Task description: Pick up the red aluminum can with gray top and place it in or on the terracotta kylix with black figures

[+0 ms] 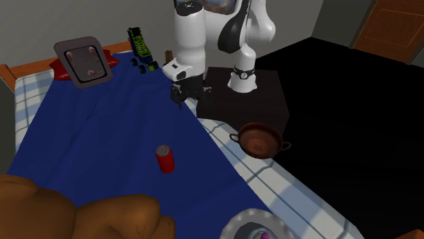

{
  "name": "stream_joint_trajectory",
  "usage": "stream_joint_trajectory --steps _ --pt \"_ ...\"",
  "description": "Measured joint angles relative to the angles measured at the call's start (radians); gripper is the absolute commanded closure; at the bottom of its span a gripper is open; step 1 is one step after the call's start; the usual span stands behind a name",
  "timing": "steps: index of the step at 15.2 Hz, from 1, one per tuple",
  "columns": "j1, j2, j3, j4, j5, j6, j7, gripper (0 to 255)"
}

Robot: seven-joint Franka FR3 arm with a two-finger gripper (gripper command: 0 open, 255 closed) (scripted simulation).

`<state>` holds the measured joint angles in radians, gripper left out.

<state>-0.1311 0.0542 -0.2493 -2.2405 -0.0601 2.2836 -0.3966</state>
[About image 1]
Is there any grey scalloped plate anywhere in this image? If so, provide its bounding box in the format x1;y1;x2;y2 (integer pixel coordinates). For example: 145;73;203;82
219;208;296;239

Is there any grey square framed device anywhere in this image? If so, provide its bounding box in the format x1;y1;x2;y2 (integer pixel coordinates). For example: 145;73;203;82
54;35;113;90

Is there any red pillow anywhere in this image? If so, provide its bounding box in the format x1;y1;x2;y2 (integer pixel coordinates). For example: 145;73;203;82
49;49;120;81

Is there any brown wooden door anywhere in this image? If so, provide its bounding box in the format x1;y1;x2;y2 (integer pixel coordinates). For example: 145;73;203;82
351;0;424;65

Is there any bed with blue blanket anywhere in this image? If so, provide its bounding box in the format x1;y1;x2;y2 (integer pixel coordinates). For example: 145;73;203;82
0;41;366;239

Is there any red can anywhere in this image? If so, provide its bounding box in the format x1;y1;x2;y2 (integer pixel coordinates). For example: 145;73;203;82
155;144;176;174

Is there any brown bowl with handles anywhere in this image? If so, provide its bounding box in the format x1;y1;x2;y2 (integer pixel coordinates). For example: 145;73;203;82
229;122;293;160

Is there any brown plush toy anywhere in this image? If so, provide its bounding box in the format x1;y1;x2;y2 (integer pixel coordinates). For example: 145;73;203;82
0;174;177;239

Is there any dark robot stand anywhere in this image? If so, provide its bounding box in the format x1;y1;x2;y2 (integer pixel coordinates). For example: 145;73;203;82
195;66;291;137

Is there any green and blue roller skate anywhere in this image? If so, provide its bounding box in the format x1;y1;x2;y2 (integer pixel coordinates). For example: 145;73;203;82
126;26;160;75

